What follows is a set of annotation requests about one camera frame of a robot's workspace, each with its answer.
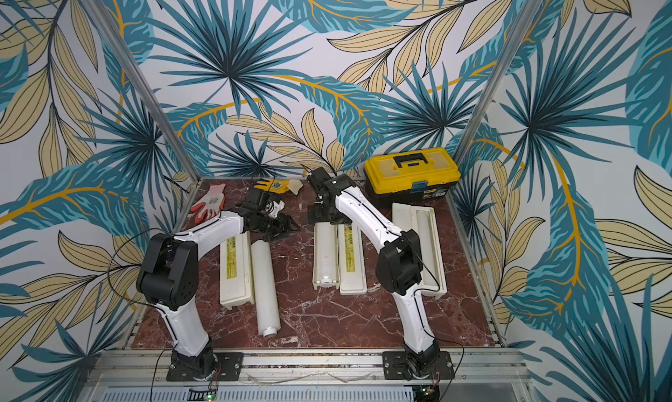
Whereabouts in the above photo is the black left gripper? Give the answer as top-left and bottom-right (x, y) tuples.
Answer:
(251, 211), (301, 242)

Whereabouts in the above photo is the white wrap dispenser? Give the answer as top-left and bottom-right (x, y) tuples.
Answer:
(220, 232), (255, 310)
(313, 222), (341, 290)

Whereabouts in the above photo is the white dispenser base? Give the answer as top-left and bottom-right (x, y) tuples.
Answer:
(392, 203), (447, 300)

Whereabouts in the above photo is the plastic wrap roll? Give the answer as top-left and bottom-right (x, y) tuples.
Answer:
(315, 223), (338, 285)
(250, 240), (281, 338)

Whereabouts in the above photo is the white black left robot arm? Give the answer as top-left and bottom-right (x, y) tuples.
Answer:
(136, 188), (299, 376)

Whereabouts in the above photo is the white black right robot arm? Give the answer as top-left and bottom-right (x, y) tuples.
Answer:
(307, 168), (440, 379)

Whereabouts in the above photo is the yellow black work glove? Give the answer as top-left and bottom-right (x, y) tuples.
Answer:
(254, 178), (304, 196)

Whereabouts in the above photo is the red white work glove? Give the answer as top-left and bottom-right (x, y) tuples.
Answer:
(190, 183), (226, 225)

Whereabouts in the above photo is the yellow black toolbox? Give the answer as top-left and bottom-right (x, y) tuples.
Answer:
(364, 148), (461, 208)

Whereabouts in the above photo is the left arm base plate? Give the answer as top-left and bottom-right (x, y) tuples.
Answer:
(166, 351), (243, 382)

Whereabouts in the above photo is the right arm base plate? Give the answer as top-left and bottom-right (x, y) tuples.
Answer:
(381, 351), (457, 381)

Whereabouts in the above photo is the aluminium front rail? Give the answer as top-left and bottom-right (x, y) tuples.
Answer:
(84, 347), (532, 387)

